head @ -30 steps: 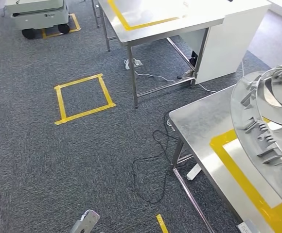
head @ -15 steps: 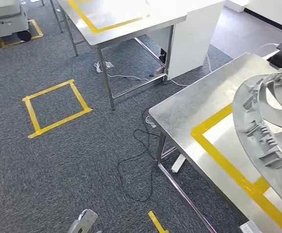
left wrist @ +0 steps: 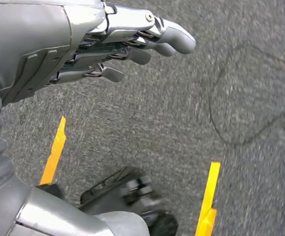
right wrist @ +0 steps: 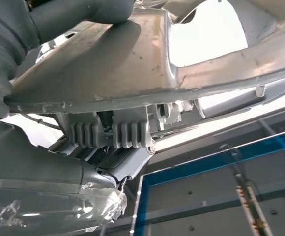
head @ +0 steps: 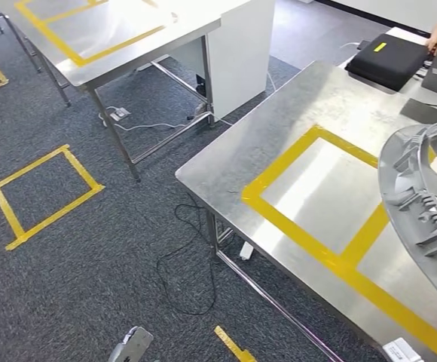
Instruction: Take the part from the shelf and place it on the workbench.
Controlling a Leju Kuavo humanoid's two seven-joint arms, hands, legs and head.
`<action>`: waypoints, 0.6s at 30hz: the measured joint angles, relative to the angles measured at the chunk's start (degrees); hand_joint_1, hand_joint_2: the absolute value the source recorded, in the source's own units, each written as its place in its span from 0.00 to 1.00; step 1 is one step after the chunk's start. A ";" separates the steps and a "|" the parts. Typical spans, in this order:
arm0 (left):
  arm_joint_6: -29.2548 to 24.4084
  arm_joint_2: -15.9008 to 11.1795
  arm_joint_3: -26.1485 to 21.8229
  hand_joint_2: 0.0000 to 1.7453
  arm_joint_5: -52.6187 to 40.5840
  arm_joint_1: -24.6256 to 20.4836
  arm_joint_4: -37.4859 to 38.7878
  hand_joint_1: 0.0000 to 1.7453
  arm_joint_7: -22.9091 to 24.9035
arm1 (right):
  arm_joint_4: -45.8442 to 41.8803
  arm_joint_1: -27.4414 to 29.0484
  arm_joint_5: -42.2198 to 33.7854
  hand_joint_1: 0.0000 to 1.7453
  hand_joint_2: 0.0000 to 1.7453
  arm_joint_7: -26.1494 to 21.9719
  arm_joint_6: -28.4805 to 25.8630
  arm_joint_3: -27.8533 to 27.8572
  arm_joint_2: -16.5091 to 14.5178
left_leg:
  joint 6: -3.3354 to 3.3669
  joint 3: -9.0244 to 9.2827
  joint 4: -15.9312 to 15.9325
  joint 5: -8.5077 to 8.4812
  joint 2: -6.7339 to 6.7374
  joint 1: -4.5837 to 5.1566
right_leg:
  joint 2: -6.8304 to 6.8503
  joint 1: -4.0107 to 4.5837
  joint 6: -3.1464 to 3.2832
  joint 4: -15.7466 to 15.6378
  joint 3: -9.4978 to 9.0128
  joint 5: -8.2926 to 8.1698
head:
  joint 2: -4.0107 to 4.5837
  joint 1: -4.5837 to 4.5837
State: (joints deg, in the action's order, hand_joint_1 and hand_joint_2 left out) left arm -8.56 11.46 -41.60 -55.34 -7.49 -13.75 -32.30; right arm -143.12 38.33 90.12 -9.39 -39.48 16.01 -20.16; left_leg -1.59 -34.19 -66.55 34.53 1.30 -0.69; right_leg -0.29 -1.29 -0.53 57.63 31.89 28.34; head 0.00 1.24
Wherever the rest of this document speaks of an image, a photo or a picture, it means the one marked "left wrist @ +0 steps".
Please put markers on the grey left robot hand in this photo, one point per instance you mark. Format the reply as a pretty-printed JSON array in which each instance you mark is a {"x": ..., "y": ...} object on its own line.
[{"x": 34, "y": 39}]

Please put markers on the black robot foot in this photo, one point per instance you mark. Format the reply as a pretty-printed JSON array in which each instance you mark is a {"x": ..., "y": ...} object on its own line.
[{"x": 133, "y": 192}]

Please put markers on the notched yellow floor tape strip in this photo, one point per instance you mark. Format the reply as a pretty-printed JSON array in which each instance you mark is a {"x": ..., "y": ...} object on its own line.
[{"x": 209, "y": 192}]

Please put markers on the ragged yellow floor tape strip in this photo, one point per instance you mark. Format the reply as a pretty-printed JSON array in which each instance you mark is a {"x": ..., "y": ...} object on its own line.
[{"x": 53, "y": 153}]

